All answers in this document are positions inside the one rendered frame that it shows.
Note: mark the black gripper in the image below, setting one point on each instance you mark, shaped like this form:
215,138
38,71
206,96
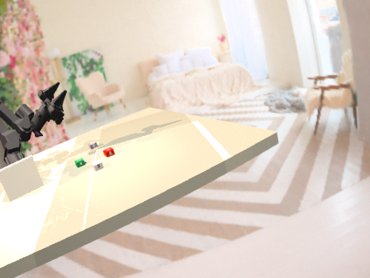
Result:
49,106

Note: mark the red block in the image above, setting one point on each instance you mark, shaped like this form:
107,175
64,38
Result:
108,152

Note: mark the green block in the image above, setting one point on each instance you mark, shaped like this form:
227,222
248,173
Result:
79,162

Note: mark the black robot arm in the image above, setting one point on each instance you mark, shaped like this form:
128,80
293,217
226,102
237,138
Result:
23,122

